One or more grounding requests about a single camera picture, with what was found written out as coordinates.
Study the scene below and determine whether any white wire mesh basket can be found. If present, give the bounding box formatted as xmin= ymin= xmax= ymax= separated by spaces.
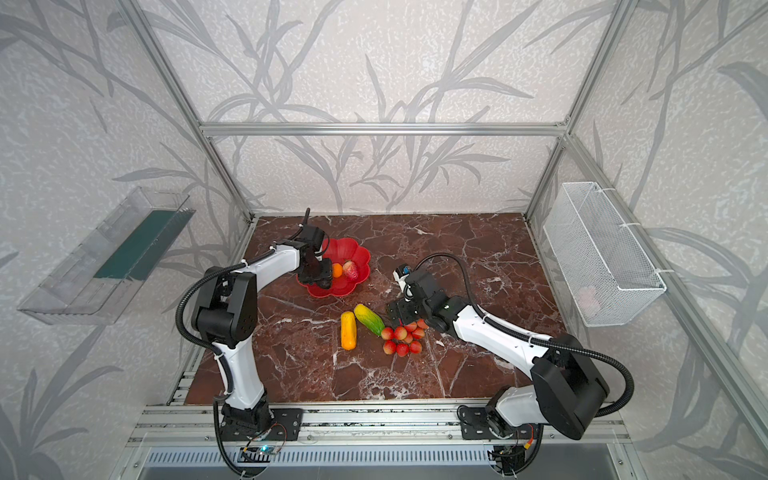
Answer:
xmin=543 ymin=182 xmax=666 ymax=327

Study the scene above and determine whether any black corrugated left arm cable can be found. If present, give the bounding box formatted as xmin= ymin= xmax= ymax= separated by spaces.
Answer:
xmin=173 ymin=206 xmax=313 ymax=475

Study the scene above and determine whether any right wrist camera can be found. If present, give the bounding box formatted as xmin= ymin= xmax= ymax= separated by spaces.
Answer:
xmin=393 ymin=264 xmax=410 ymax=293

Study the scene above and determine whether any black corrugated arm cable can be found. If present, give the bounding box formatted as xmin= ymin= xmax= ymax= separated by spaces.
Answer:
xmin=173 ymin=206 xmax=313 ymax=475
xmin=410 ymin=251 xmax=636 ymax=419

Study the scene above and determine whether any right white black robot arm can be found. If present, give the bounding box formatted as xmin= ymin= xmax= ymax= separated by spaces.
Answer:
xmin=387 ymin=265 xmax=610 ymax=440

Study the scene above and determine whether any yellow fake banana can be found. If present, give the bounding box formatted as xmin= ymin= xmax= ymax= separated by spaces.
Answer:
xmin=340 ymin=311 xmax=357 ymax=351

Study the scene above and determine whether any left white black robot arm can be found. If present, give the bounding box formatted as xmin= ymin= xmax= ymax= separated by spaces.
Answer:
xmin=176 ymin=221 xmax=332 ymax=411

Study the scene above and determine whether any aluminium frame structure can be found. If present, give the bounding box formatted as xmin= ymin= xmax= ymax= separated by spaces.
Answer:
xmin=113 ymin=0 xmax=768 ymax=480

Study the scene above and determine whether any clear plastic wall shelf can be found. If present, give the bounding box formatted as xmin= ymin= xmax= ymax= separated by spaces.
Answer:
xmin=18 ymin=187 xmax=195 ymax=325

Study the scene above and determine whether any pink fake strawberry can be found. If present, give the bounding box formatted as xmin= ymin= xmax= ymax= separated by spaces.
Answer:
xmin=342 ymin=260 xmax=359 ymax=281

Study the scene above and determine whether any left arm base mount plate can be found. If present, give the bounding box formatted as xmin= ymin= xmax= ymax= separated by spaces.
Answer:
xmin=220 ymin=408 xmax=304 ymax=442

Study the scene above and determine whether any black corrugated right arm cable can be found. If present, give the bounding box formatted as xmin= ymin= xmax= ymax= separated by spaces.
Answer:
xmin=410 ymin=251 xmax=636 ymax=419

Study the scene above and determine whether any red flower-shaped fruit bowl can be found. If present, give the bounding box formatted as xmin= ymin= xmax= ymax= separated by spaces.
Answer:
xmin=304 ymin=237 xmax=371 ymax=298

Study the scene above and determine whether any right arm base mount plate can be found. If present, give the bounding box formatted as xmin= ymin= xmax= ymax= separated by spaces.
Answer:
xmin=456 ymin=405 xmax=536 ymax=442

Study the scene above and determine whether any red fake grape bunch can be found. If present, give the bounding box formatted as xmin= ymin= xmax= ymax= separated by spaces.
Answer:
xmin=380 ymin=319 xmax=429 ymax=357

